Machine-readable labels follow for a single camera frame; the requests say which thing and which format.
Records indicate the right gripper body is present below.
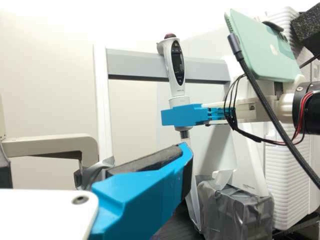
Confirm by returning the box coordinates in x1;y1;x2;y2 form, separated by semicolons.
202;91;296;126

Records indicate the white pipette stand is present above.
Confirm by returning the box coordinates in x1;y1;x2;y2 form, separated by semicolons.
92;43;271;199

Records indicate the white incubator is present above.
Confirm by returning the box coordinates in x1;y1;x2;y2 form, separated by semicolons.
251;6;320;232

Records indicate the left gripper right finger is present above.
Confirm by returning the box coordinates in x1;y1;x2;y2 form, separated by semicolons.
160;102;237;127

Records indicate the pipette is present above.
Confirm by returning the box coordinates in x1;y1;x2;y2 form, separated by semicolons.
156;31;202;232

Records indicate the black platform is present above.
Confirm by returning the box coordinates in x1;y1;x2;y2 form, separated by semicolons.
152;207;201;240

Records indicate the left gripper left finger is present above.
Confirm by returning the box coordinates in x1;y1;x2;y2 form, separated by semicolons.
89;141;195;240

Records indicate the right wrist camera phone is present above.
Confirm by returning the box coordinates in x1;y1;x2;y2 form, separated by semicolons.
223;8;312;97

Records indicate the black cable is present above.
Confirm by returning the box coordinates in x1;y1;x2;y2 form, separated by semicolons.
226;33;320;192

